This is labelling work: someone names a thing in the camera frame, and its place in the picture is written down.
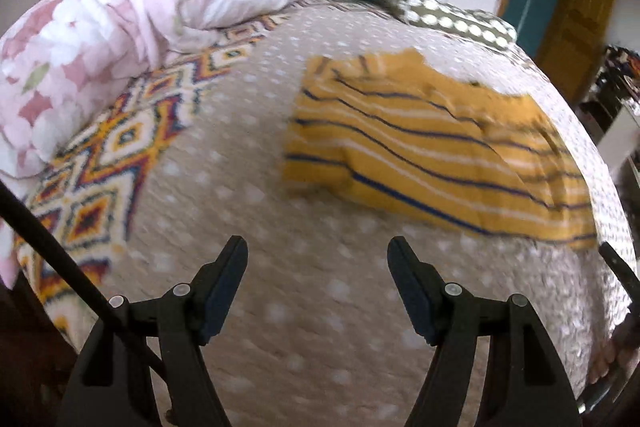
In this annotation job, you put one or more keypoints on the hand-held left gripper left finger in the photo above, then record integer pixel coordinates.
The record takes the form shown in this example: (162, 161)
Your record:
(222, 302)

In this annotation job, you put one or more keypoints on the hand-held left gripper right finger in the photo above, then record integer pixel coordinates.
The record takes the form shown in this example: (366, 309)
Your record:
(412, 302)

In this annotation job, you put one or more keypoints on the white shelf with clutter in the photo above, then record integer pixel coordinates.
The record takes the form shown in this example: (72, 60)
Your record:
(615, 77)

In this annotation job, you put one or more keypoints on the person's right hand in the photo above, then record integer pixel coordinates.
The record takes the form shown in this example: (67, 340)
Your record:
(607, 357)

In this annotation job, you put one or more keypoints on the geometric patterned blanket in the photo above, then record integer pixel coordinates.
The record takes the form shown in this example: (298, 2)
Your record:
(110, 167)

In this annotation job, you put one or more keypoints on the pink floral quilt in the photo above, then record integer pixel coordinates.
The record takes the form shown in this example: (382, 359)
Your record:
(100, 37)

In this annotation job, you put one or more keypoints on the beige quilted bedspread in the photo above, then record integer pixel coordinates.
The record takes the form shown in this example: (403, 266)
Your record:
(300, 282)

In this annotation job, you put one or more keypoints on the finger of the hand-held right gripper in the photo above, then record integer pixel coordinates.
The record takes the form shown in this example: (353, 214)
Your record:
(620, 268)

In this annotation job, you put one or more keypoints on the olive dotted bolster pillow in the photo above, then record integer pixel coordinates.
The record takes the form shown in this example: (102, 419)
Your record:
(450, 19)

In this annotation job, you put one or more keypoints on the yellow striped knit garment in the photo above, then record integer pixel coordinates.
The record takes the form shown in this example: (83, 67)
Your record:
(425, 147)

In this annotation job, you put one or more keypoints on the wooden door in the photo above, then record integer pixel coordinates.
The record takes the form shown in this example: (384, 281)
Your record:
(575, 22)

